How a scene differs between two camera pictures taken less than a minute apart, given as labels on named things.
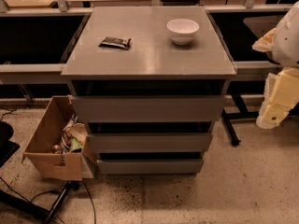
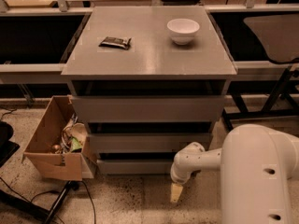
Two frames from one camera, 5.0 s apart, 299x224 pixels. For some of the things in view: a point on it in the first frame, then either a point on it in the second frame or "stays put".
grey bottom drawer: [151, 165] stays put
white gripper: [288, 41] → [179, 176]
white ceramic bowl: [182, 31] stays put
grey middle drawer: [149, 142] stays put
